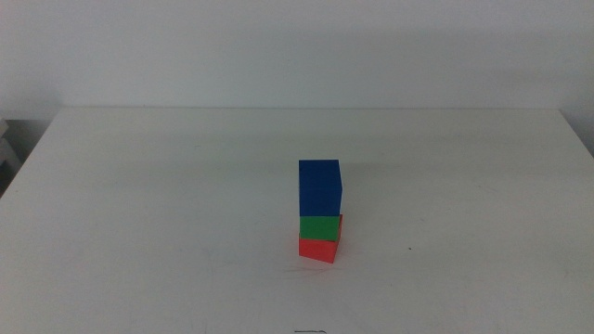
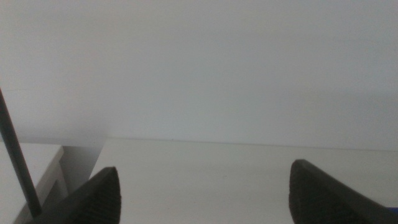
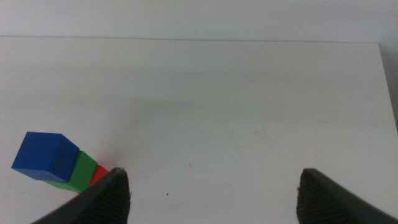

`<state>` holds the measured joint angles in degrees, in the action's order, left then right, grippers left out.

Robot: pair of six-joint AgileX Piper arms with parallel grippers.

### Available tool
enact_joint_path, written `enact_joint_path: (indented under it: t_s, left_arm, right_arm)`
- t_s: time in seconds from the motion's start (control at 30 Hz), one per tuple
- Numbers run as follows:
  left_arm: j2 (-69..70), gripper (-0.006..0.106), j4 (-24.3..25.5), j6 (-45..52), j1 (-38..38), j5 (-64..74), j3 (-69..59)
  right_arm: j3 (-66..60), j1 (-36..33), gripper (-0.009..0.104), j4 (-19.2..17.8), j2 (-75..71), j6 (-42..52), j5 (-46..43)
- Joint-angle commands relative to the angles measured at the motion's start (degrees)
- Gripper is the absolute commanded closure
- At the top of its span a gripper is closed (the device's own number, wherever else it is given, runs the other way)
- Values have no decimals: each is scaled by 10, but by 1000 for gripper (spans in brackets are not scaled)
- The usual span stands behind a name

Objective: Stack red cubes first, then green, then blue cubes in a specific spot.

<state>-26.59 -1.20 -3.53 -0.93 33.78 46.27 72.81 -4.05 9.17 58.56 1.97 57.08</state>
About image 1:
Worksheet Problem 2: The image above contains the blue cube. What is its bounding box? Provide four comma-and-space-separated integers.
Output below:
298, 159, 343, 218

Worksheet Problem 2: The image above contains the red cube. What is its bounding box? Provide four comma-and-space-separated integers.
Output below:
298, 213, 344, 264

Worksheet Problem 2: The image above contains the green cube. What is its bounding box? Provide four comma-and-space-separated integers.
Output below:
299, 215, 342, 242

